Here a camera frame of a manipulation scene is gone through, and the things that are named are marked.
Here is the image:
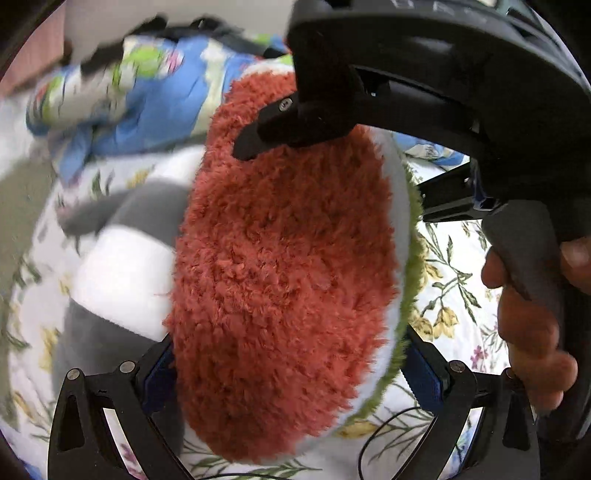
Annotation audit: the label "olive patterned pillow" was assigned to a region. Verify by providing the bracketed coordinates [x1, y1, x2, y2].
[1, 160, 54, 296]

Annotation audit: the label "person's right hand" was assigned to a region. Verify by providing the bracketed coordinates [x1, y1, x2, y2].
[482, 249, 578, 415]

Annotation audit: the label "pink curtain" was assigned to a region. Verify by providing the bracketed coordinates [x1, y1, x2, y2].
[1, 6, 67, 97]

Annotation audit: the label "white pillow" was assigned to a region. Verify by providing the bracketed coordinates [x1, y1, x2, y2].
[0, 92, 48, 179]

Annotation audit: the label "watermelon slice plush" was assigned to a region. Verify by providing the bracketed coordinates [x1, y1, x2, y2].
[165, 65, 423, 464]

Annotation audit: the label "white floral fleece blanket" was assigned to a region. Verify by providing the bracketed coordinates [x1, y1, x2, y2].
[1, 146, 509, 479]

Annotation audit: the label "blue striped cartoon quilt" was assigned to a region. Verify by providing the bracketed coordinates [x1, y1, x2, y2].
[25, 32, 468, 188]

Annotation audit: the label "grey white shark plush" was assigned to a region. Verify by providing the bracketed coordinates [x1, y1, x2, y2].
[52, 180, 189, 390]

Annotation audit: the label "black cable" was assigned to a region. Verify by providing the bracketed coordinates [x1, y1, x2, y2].
[193, 405, 435, 480]

